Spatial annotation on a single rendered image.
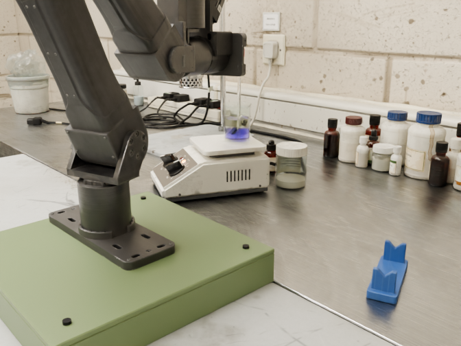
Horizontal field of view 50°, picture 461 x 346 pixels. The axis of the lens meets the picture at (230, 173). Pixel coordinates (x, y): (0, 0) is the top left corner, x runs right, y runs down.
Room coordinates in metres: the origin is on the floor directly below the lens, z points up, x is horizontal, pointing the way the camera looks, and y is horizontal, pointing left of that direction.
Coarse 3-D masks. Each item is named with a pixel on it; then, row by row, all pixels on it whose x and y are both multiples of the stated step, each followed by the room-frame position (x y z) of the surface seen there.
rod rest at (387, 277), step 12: (384, 252) 0.57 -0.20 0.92; (396, 252) 0.56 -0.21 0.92; (384, 264) 0.56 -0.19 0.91; (396, 264) 0.56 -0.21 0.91; (384, 276) 0.49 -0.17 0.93; (396, 276) 0.49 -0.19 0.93; (372, 288) 0.50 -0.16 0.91; (384, 288) 0.49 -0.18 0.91; (396, 288) 0.50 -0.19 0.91; (384, 300) 0.49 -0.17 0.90; (396, 300) 0.48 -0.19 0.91
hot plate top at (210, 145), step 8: (200, 136) 0.94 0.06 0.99; (208, 136) 0.94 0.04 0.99; (216, 136) 0.94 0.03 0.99; (192, 144) 0.91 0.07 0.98; (200, 144) 0.87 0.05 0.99; (208, 144) 0.87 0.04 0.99; (216, 144) 0.87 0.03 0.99; (224, 144) 0.87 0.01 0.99; (232, 144) 0.87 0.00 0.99; (240, 144) 0.87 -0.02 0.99; (248, 144) 0.87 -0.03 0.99; (256, 144) 0.87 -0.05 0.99; (264, 144) 0.87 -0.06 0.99; (208, 152) 0.82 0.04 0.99; (216, 152) 0.83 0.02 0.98; (224, 152) 0.83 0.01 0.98; (232, 152) 0.84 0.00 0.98; (240, 152) 0.84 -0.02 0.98
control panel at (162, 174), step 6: (180, 150) 0.92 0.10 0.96; (174, 156) 0.91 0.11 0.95; (180, 156) 0.90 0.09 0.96; (186, 156) 0.88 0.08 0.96; (162, 162) 0.91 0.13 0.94; (186, 162) 0.85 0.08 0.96; (192, 162) 0.84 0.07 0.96; (156, 168) 0.90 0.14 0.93; (162, 168) 0.88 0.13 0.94; (186, 168) 0.83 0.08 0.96; (156, 174) 0.87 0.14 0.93; (162, 174) 0.86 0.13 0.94; (168, 174) 0.84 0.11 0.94; (180, 174) 0.81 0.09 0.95; (162, 180) 0.83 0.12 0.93; (168, 180) 0.82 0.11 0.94
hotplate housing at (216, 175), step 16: (208, 160) 0.83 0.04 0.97; (224, 160) 0.83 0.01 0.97; (240, 160) 0.84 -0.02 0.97; (256, 160) 0.85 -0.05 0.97; (192, 176) 0.81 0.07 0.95; (208, 176) 0.82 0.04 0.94; (224, 176) 0.83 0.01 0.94; (240, 176) 0.84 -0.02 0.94; (256, 176) 0.85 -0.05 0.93; (160, 192) 0.81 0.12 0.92; (176, 192) 0.80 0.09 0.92; (192, 192) 0.81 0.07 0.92; (208, 192) 0.82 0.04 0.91; (224, 192) 0.83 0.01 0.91; (240, 192) 0.84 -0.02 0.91
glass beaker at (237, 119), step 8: (224, 104) 0.91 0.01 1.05; (232, 104) 0.92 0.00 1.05; (248, 104) 0.91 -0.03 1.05; (224, 112) 0.89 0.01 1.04; (232, 112) 0.88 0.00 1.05; (240, 112) 0.88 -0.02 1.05; (248, 112) 0.89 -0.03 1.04; (224, 120) 0.89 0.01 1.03; (232, 120) 0.88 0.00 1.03; (240, 120) 0.88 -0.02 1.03; (248, 120) 0.89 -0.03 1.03; (224, 128) 0.89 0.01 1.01; (232, 128) 0.88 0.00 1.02; (240, 128) 0.88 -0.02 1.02; (248, 128) 0.89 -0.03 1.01; (224, 136) 0.89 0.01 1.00; (232, 136) 0.88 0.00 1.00; (240, 136) 0.88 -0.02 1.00; (248, 136) 0.89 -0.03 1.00
